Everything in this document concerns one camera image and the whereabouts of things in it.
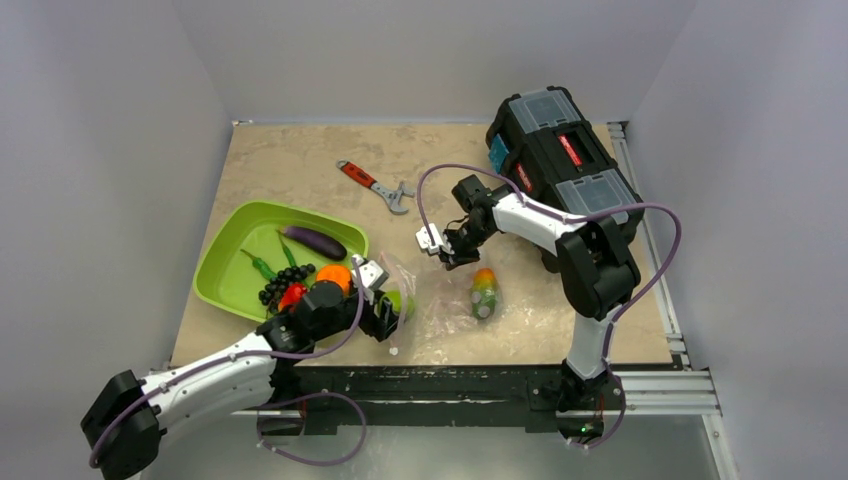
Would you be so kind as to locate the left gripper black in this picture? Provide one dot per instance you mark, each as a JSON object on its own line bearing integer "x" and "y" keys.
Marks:
{"x": 372, "y": 324}

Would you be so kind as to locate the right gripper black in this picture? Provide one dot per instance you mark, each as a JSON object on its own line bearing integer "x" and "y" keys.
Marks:
{"x": 452, "y": 249}

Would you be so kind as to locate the green orange fake mango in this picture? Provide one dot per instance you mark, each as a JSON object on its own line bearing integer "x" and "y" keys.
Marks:
{"x": 484, "y": 294}

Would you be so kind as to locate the clear zip top bag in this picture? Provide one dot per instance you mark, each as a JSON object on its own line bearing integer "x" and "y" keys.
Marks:
{"x": 442, "y": 303}

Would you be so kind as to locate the orange fake tangerine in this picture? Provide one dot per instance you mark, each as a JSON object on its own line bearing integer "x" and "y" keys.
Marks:
{"x": 337, "y": 274}

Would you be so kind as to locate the red fake fruit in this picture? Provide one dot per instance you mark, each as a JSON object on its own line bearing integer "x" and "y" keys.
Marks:
{"x": 291, "y": 296}

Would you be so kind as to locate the purple fake eggplant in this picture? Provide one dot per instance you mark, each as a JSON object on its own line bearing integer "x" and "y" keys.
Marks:
{"x": 317, "y": 241}

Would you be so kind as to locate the green fake chili pepper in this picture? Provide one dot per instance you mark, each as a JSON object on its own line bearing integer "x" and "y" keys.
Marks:
{"x": 291, "y": 259}

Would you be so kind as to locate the dark fake grape bunch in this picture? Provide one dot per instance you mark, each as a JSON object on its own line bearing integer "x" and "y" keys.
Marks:
{"x": 271, "y": 293}

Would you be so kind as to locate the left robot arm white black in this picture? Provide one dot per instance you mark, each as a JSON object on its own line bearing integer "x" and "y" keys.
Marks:
{"x": 132, "y": 417}

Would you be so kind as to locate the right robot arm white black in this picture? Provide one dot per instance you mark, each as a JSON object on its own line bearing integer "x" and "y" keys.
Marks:
{"x": 596, "y": 268}

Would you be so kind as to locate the black plastic toolbox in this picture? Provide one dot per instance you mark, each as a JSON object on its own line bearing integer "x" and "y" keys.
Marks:
{"x": 543, "y": 143}

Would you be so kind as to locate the green plastic tray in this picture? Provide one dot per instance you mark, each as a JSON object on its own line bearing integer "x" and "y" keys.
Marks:
{"x": 225, "y": 276}

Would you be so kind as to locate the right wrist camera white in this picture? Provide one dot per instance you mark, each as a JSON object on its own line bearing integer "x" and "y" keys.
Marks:
{"x": 431, "y": 240}

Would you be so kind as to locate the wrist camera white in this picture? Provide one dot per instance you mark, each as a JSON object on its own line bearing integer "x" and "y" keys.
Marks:
{"x": 431, "y": 240}
{"x": 368, "y": 275}

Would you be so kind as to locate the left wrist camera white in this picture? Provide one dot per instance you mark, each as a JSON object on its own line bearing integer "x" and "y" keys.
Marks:
{"x": 368, "y": 275}

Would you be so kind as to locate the red handled adjustable wrench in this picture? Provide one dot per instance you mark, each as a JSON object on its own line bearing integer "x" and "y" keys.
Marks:
{"x": 391, "y": 196}

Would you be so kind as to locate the black mounting base rail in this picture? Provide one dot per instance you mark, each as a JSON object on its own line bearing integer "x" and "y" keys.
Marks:
{"x": 317, "y": 400}

